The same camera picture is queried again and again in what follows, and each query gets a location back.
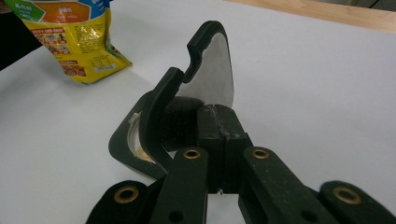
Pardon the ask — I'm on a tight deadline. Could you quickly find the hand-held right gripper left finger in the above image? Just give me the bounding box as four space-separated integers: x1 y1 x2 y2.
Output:
148 104 226 224

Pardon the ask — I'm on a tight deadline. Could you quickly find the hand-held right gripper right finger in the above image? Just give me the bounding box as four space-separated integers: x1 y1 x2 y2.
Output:
214 104 341 224

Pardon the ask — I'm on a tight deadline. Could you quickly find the yellow green spout pouch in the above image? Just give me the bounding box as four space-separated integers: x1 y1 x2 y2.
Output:
3 0 134 84

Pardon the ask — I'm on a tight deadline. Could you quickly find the white table sheet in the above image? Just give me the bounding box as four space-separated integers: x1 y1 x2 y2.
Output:
0 0 396 224

